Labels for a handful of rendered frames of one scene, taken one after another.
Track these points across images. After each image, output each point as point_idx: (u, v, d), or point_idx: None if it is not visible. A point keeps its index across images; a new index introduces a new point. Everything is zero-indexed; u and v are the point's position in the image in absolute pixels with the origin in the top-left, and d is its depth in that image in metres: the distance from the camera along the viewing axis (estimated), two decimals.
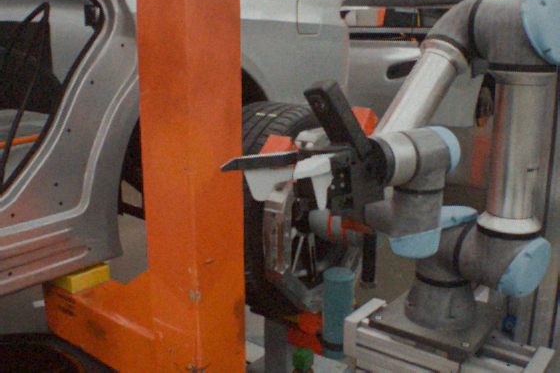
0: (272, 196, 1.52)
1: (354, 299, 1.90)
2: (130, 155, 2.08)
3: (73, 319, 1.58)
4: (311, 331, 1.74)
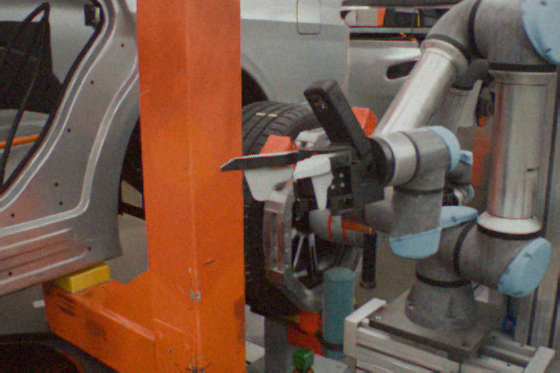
0: (273, 196, 1.52)
1: (354, 299, 1.90)
2: (130, 155, 2.08)
3: (73, 319, 1.58)
4: (311, 331, 1.74)
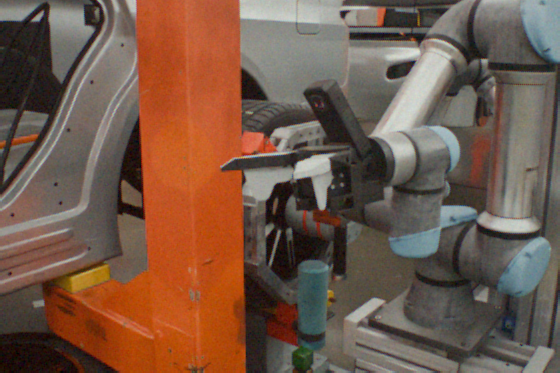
0: (247, 190, 1.57)
1: (332, 292, 1.96)
2: (130, 155, 2.08)
3: (73, 319, 1.58)
4: (288, 322, 1.79)
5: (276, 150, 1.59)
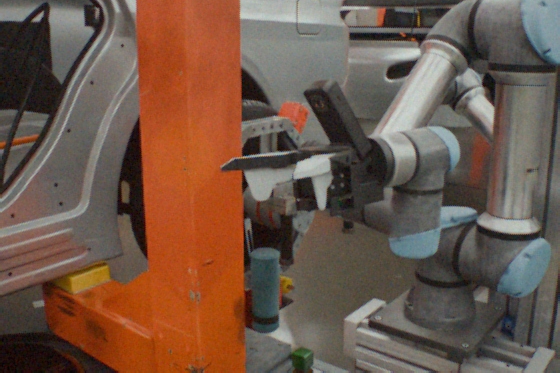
0: None
1: (290, 280, 2.06)
2: (130, 155, 2.08)
3: (73, 319, 1.58)
4: (245, 307, 1.90)
5: None
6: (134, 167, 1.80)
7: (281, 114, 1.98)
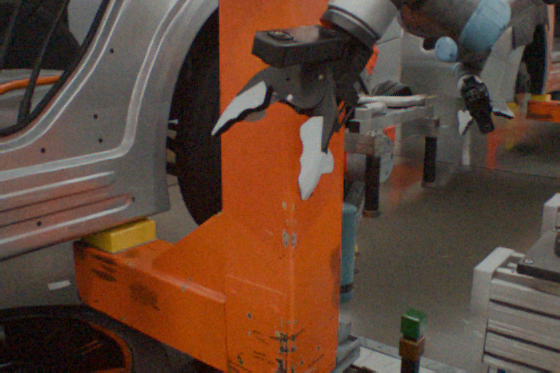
0: None
1: (356, 246, 1.79)
2: None
3: (112, 285, 1.31)
4: None
5: None
6: (182, 107, 1.53)
7: None
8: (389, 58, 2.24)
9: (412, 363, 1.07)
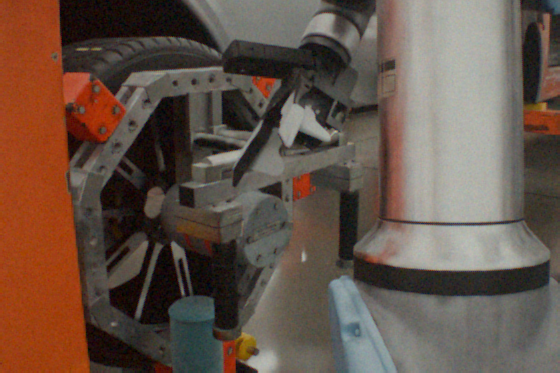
0: None
1: (252, 339, 1.25)
2: None
3: None
4: None
5: (120, 105, 0.88)
6: None
7: None
8: None
9: None
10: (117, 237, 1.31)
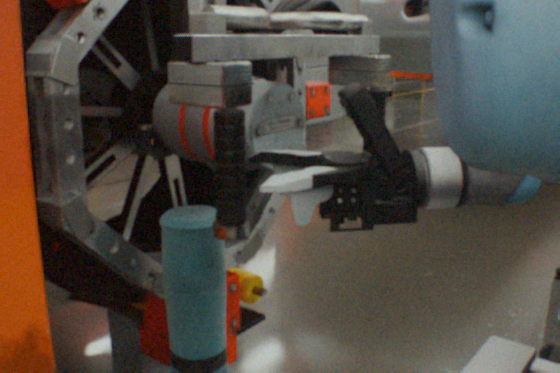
0: (39, 44, 0.71)
1: (259, 278, 1.09)
2: None
3: None
4: (163, 332, 0.92)
5: None
6: None
7: None
8: None
9: None
10: None
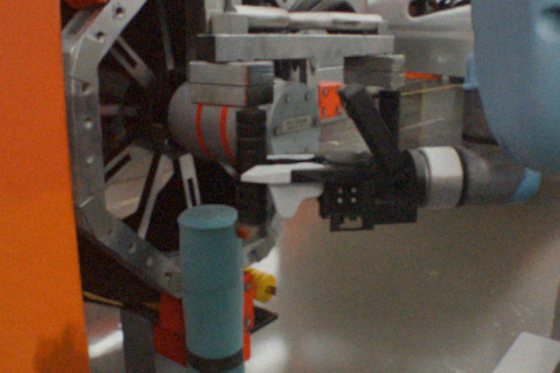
0: None
1: (272, 277, 1.09)
2: None
3: None
4: (178, 331, 0.93)
5: None
6: None
7: None
8: None
9: None
10: None
